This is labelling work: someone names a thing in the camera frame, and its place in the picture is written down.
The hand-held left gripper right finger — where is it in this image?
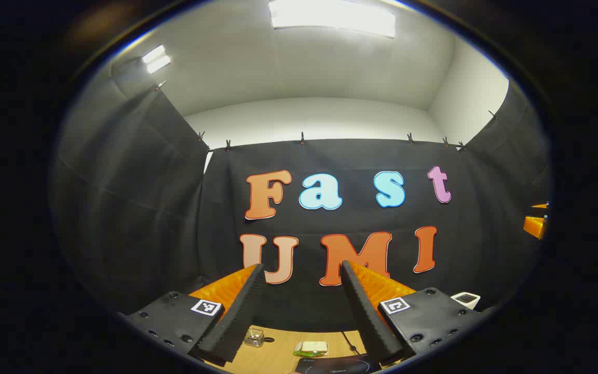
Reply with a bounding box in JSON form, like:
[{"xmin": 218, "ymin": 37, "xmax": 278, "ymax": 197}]
[{"xmin": 341, "ymin": 260, "xmax": 486, "ymax": 367}]

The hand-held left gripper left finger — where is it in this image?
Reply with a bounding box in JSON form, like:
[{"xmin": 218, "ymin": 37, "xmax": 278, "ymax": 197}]
[{"xmin": 117, "ymin": 263, "xmax": 267, "ymax": 364}]

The black induction cooktop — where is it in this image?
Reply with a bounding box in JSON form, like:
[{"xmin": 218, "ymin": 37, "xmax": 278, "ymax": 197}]
[{"xmin": 295, "ymin": 354, "xmax": 383, "ymax": 374}]

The small white plate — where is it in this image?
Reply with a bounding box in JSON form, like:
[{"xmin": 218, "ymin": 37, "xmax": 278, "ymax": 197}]
[{"xmin": 294, "ymin": 341, "xmax": 330, "ymax": 358}]

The white box-shaped appliance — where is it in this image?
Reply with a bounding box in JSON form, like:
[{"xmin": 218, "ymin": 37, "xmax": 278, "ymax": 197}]
[{"xmin": 451, "ymin": 292, "xmax": 481, "ymax": 311}]

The black backdrop cloth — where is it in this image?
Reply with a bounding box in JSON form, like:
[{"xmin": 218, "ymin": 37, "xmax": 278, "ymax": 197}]
[{"xmin": 52, "ymin": 78, "xmax": 551, "ymax": 333}]

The row of cloth clips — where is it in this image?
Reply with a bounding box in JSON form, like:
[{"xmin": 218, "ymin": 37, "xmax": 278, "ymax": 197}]
[{"xmin": 156, "ymin": 81, "xmax": 498, "ymax": 152}]

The small ceiling light panel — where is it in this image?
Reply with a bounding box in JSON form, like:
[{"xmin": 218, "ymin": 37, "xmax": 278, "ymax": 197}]
[{"xmin": 142, "ymin": 45, "xmax": 172, "ymax": 74}]

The large ceiling light panel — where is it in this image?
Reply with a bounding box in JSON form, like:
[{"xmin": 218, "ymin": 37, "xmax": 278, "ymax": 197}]
[{"xmin": 268, "ymin": 0, "xmax": 397, "ymax": 38}]

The small metal wire rack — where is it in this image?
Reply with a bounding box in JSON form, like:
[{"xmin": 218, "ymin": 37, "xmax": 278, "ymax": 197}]
[{"xmin": 243, "ymin": 327, "xmax": 266, "ymax": 348}]

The black power cable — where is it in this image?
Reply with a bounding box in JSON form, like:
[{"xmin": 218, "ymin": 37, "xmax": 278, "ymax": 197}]
[{"xmin": 342, "ymin": 331, "xmax": 362, "ymax": 355}]

